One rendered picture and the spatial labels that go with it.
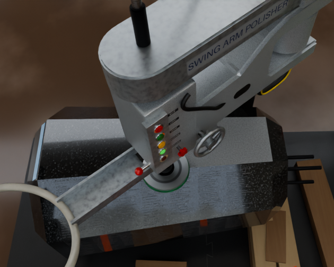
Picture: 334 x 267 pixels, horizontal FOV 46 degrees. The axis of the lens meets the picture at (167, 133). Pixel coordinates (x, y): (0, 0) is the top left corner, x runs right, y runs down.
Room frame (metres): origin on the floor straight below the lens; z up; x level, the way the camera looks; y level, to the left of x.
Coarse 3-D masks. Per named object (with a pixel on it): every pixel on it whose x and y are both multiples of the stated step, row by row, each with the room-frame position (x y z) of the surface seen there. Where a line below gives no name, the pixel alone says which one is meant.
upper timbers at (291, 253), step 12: (288, 204) 0.73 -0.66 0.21; (288, 216) 0.66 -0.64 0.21; (252, 228) 0.62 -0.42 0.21; (264, 228) 0.61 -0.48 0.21; (288, 228) 0.59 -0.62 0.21; (252, 240) 0.55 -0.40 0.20; (264, 240) 0.54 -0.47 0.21; (288, 240) 0.53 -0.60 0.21; (252, 252) 0.50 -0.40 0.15; (264, 252) 0.48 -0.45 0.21; (288, 252) 0.46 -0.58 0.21; (264, 264) 0.41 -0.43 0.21; (276, 264) 0.42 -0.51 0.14; (288, 264) 0.40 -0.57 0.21
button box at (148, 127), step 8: (152, 120) 0.62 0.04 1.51; (160, 120) 0.62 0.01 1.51; (144, 128) 0.61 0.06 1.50; (152, 128) 0.61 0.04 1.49; (168, 128) 0.64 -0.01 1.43; (152, 136) 0.61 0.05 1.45; (168, 136) 0.64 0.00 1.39; (152, 144) 0.60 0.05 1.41; (168, 144) 0.63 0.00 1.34; (152, 152) 0.60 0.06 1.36; (168, 152) 0.63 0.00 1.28; (152, 160) 0.60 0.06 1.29
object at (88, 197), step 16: (112, 160) 0.71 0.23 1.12; (128, 160) 0.73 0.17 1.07; (96, 176) 0.66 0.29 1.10; (112, 176) 0.66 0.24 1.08; (128, 176) 0.66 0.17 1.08; (144, 176) 0.64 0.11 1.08; (80, 192) 0.61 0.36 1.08; (96, 192) 0.61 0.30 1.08; (112, 192) 0.58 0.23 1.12; (80, 208) 0.55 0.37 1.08; (96, 208) 0.53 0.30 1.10
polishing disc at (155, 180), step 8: (184, 160) 0.79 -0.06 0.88; (176, 168) 0.75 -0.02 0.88; (184, 168) 0.75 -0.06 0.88; (152, 176) 0.73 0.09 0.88; (160, 176) 0.72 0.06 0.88; (168, 176) 0.72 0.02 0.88; (176, 176) 0.71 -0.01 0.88; (184, 176) 0.71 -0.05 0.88; (152, 184) 0.69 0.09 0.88; (160, 184) 0.69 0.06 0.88; (168, 184) 0.68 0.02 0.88; (176, 184) 0.68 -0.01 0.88
